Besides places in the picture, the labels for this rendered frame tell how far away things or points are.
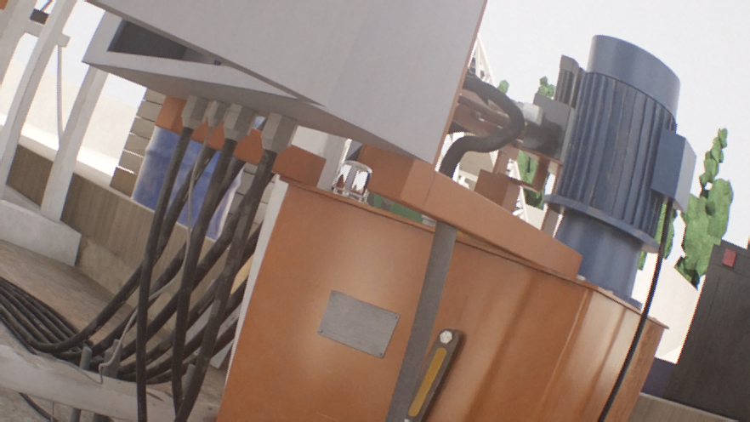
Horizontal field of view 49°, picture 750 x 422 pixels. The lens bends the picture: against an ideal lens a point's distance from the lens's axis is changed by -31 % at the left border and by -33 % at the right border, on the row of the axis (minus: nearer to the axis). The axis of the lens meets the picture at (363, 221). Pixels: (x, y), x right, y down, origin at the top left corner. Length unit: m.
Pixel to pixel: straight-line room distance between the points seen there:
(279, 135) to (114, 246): 3.34
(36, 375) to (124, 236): 3.12
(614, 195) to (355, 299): 0.42
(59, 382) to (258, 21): 0.68
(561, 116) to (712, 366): 1.69
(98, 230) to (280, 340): 3.08
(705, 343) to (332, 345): 2.00
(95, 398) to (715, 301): 2.36
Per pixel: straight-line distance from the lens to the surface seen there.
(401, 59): 1.00
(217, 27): 0.75
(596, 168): 1.58
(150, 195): 5.30
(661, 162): 1.59
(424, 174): 1.10
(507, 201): 1.86
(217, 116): 1.16
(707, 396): 3.22
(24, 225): 4.27
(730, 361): 3.22
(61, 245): 4.47
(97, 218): 4.55
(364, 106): 0.97
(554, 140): 1.74
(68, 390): 1.33
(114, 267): 4.39
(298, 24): 0.83
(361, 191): 1.54
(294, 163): 1.49
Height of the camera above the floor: 0.56
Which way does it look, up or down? 1 degrees up
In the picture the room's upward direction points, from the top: 20 degrees clockwise
